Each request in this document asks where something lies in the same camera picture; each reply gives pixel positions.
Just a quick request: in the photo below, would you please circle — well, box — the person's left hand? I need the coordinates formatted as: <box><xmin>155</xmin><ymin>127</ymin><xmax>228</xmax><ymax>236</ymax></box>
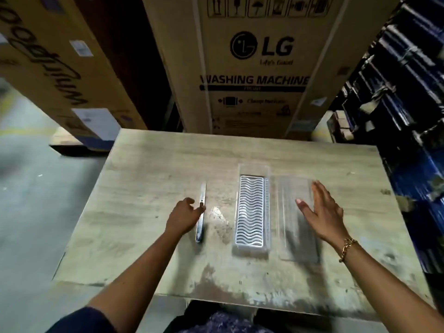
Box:
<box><xmin>165</xmin><ymin>197</ymin><xmax>207</xmax><ymax>238</ymax></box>

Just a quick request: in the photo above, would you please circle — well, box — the person's right hand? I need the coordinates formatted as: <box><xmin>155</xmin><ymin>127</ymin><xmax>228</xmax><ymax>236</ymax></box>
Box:
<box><xmin>295</xmin><ymin>180</ymin><xmax>345</xmax><ymax>245</ymax></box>

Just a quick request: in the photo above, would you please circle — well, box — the clear plastic lid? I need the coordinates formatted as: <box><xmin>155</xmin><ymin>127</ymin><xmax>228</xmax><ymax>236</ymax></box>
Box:
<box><xmin>271</xmin><ymin>175</ymin><xmax>321</xmax><ymax>263</ymax></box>

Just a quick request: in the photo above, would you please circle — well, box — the white wavy ridged tray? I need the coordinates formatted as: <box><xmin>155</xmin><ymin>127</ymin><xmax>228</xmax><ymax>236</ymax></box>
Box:
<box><xmin>231</xmin><ymin>163</ymin><xmax>272</xmax><ymax>258</ymax></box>

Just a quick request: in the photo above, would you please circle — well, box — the person's right forearm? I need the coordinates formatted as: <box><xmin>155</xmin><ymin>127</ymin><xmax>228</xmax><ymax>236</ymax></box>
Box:
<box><xmin>333</xmin><ymin>233</ymin><xmax>444</xmax><ymax>333</ymax></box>

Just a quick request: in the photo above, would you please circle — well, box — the person's left forearm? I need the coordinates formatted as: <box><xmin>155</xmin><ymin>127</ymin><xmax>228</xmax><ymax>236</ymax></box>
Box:
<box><xmin>86</xmin><ymin>228</ymin><xmax>184</xmax><ymax>321</ymax></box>

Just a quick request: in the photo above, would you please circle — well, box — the person's dark patterned clothing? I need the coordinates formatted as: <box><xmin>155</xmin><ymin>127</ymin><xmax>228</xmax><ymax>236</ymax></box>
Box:
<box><xmin>166</xmin><ymin>300</ymin><xmax>278</xmax><ymax>333</ymax></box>

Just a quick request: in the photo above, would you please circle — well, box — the LG washing machine carton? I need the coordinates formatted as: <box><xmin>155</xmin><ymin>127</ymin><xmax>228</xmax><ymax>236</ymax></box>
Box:
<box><xmin>140</xmin><ymin>0</ymin><xmax>403</xmax><ymax>138</ymax></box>

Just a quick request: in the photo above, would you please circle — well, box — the Whirlpool cardboard carton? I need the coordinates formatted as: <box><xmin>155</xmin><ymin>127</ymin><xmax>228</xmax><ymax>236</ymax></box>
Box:
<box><xmin>0</xmin><ymin>0</ymin><xmax>148</xmax><ymax>151</ymax></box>

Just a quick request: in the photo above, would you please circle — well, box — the stack of blue crates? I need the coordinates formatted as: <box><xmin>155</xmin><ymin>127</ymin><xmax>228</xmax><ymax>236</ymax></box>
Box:
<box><xmin>327</xmin><ymin>0</ymin><xmax>444</xmax><ymax>274</ymax></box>

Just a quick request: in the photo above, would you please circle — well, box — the dark blue sleeve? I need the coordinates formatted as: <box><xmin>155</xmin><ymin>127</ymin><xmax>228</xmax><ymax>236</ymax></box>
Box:
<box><xmin>47</xmin><ymin>306</ymin><xmax>117</xmax><ymax>333</ymax></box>

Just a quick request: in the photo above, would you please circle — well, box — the gold chain bracelet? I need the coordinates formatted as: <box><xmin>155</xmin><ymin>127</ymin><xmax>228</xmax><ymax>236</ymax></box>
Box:
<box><xmin>338</xmin><ymin>238</ymin><xmax>358</xmax><ymax>263</ymax></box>

